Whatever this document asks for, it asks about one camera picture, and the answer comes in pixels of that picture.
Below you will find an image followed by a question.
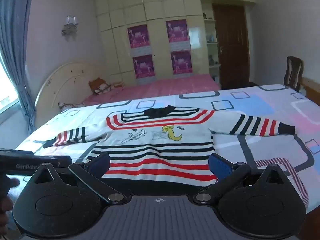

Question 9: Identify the window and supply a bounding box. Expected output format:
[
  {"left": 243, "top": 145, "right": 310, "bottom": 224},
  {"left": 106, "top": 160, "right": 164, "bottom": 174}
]
[{"left": 0, "top": 52, "right": 20, "bottom": 110}]

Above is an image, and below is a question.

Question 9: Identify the cream wardrobe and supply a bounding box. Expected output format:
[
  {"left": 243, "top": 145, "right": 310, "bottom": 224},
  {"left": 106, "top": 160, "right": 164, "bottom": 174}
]
[{"left": 91, "top": 0, "right": 255, "bottom": 85}]

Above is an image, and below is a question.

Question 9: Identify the blue curtain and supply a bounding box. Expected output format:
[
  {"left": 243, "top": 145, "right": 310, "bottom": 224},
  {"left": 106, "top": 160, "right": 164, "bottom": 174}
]
[{"left": 0, "top": 0, "right": 37, "bottom": 134}]

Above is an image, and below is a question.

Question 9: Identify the orange pillow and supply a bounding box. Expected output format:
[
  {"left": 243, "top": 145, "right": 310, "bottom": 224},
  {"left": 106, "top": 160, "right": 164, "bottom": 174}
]
[{"left": 89, "top": 77, "right": 113, "bottom": 95}]

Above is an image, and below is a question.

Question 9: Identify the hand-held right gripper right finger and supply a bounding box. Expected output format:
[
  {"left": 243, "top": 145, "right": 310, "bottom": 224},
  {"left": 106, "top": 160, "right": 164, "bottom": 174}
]
[{"left": 194, "top": 153, "right": 290, "bottom": 204}]

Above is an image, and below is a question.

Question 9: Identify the wooden chair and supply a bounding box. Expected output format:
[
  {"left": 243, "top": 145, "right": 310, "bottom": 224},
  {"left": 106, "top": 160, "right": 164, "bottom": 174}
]
[{"left": 284, "top": 56, "right": 304, "bottom": 92}]

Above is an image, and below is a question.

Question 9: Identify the wooden bed frame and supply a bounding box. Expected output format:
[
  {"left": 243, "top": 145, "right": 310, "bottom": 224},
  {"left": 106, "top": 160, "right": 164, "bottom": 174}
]
[{"left": 300, "top": 77, "right": 320, "bottom": 99}]

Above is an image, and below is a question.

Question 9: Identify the cream headboard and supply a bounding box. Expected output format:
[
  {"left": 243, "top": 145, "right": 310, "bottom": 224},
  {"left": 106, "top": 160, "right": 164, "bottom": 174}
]
[{"left": 35, "top": 61, "right": 112, "bottom": 128}]

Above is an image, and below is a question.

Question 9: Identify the cream corner shelf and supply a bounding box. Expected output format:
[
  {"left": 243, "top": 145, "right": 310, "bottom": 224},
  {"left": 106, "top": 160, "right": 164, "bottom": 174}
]
[{"left": 201, "top": 1, "right": 222, "bottom": 80}]

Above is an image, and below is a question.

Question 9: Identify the person's left hand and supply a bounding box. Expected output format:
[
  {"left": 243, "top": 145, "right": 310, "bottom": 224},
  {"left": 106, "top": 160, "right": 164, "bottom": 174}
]
[{"left": 0, "top": 176, "right": 20, "bottom": 228}]

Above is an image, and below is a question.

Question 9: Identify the glass wall lamp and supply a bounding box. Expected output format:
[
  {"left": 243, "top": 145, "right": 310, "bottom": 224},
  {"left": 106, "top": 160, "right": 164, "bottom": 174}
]
[{"left": 61, "top": 16, "right": 79, "bottom": 37}]

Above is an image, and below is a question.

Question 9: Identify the brown wooden door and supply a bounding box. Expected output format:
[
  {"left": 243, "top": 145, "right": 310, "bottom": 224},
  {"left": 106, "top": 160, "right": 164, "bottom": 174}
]
[{"left": 212, "top": 3, "right": 250, "bottom": 90}]

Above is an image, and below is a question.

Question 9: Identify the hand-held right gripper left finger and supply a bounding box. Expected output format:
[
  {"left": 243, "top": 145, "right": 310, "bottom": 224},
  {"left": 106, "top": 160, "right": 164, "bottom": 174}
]
[{"left": 31, "top": 152, "right": 128, "bottom": 204}]

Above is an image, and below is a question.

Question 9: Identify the purple wall poster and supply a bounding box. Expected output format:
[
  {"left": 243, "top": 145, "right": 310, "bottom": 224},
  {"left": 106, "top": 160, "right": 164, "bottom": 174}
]
[
  {"left": 165, "top": 19, "right": 190, "bottom": 52},
  {"left": 132, "top": 54, "right": 156, "bottom": 80},
  {"left": 171, "top": 51, "right": 194, "bottom": 75},
  {"left": 127, "top": 24, "right": 152, "bottom": 55}
]

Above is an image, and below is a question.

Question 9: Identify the floral pillow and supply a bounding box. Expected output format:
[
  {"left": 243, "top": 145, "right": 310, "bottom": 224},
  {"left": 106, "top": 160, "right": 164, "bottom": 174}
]
[{"left": 58, "top": 101, "right": 83, "bottom": 112}]

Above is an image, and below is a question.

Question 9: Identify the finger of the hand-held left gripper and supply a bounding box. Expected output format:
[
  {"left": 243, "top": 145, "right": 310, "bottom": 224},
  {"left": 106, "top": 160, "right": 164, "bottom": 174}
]
[
  {"left": 0, "top": 149, "right": 33, "bottom": 155},
  {"left": 57, "top": 156, "right": 72, "bottom": 168}
]

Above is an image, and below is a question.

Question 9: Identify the striped knit sweater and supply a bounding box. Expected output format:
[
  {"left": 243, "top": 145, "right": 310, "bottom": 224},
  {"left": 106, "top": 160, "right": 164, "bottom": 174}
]
[{"left": 43, "top": 105, "right": 297, "bottom": 195}]

